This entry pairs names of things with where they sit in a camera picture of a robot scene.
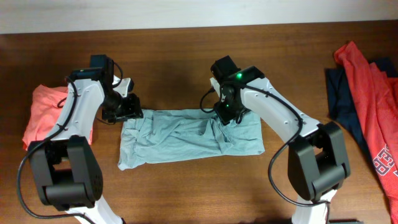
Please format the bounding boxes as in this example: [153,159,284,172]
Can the light blue t-shirt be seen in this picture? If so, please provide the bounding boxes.
[118,109,265,170]

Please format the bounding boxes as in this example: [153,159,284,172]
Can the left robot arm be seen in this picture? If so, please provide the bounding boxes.
[24,55,143,223]

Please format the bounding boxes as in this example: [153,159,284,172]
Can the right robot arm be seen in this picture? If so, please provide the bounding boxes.
[210,56,351,223]

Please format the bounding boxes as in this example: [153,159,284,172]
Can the folded pink shirt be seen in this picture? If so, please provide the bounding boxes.
[22,84,94,151]

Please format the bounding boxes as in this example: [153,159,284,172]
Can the navy blue garment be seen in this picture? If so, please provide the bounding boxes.
[325,58,397,166]

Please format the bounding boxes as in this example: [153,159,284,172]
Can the red printed shirt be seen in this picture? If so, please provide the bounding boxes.
[334,41,397,223]

